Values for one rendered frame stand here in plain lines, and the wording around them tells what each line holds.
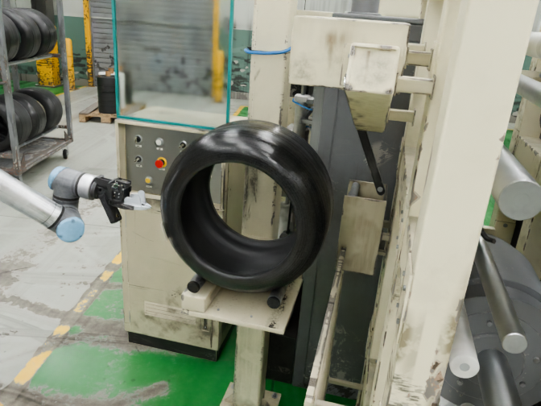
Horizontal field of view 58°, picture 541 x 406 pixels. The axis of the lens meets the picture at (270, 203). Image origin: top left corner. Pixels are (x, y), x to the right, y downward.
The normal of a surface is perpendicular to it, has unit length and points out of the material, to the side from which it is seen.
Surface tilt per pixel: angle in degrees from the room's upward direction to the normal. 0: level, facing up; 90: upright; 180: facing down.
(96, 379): 0
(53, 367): 0
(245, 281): 100
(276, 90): 90
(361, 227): 90
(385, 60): 72
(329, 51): 90
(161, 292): 90
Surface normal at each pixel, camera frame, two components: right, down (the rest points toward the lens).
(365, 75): -0.20, 0.04
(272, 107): -0.23, 0.34
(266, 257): -0.25, -0.58
